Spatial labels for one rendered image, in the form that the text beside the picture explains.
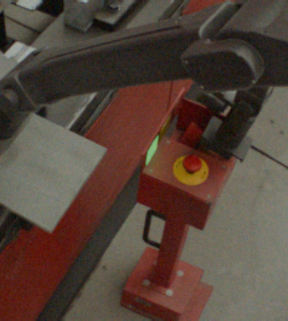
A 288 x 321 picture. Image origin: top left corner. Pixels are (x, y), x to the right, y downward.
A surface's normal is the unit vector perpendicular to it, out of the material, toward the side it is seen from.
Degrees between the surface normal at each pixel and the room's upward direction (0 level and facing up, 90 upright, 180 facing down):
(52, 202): 0
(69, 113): 0
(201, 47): 42
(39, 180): 0
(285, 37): 16
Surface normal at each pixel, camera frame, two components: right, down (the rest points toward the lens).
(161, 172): 0.07, -0.58
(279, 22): -0.16, -0.67
